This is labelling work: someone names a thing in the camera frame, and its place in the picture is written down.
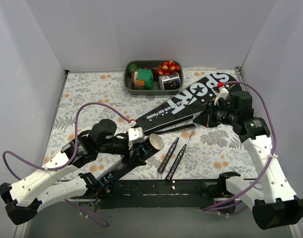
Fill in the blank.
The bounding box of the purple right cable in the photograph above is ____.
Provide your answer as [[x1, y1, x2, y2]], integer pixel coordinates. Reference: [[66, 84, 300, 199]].
[[203, 80, 277, 212]]

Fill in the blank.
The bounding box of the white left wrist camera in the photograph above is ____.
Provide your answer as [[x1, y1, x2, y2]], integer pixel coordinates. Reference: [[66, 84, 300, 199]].
[[127, 127, 145, 143]]

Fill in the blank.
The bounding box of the dark grape bunch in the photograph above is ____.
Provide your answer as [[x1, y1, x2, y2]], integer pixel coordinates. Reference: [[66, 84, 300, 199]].
[[141, 66, 159, 82]]

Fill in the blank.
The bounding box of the red yellow fruit bunch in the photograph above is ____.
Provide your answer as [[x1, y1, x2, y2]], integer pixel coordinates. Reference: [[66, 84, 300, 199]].
[[158, 60, 181, 76]]

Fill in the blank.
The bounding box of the black printed can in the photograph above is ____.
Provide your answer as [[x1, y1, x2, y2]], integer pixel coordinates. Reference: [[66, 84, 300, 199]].
[[159, 72, 181, 90]]

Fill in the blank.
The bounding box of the purple cable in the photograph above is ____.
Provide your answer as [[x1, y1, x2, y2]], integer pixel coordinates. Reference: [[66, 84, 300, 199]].
[[2, 103, 136, 183], [203, 80, 277, 212]]

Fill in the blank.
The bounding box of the right badminton racket handle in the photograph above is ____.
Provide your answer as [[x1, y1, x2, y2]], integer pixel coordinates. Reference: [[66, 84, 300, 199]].
[[165, 144, 187, 181]]

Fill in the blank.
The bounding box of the black sport racket bag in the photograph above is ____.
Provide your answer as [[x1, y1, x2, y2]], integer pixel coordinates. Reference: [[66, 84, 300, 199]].
[[135, 72, 237, 134]]

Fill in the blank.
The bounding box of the floral table mat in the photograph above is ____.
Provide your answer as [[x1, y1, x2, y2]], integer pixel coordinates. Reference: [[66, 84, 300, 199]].
[[44, 72, 257, 179]]

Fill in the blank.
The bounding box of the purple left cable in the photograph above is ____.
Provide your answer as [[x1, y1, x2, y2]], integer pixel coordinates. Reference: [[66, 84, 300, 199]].
[[2, 103, 136, 183]]

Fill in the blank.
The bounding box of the green wrapped box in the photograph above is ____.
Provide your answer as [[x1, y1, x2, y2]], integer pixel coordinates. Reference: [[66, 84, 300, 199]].
[[131, 68, 154, 90]]

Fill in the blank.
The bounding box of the green lime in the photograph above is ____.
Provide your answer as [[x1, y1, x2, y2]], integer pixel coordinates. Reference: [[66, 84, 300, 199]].
[[128, 64, 138, 75]]

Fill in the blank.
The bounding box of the left badminton racket handle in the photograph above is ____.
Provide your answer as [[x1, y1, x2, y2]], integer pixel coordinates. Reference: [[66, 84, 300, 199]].
[[157, 137, 179, 174]]

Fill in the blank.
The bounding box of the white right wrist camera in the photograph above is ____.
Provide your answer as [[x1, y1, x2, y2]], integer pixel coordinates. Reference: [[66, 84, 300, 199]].
[[214, 82, 229, 106]]

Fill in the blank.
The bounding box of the black base bar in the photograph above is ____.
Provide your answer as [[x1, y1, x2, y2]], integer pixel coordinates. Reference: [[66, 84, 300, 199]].
[[98, 179, 228, 210]]

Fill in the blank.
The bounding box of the grey plastic tray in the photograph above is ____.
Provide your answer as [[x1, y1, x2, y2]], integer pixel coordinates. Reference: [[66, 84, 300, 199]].
[[123, 59, 184, 96]]

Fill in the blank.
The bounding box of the badminton racket handle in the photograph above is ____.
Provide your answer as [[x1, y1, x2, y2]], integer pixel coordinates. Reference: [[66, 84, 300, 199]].
[[157, 137, 179, 174], [165, 144, 187, 181]]

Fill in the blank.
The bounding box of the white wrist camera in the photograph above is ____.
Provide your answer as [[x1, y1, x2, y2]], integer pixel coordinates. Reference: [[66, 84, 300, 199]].
[[127, 127, 145, 143], [214, 82, 229, 106]]

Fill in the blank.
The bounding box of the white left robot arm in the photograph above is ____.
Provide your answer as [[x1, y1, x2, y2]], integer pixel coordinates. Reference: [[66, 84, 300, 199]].
[[0, 119, 153, 225]]

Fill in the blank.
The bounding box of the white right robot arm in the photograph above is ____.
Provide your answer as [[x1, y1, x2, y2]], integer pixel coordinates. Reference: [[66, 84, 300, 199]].
[[193, 91, 303, 230]]

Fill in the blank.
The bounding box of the black shuttlecock tube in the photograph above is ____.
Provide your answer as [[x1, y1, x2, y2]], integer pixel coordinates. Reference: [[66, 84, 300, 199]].
[[97, 133, 164, 190]]

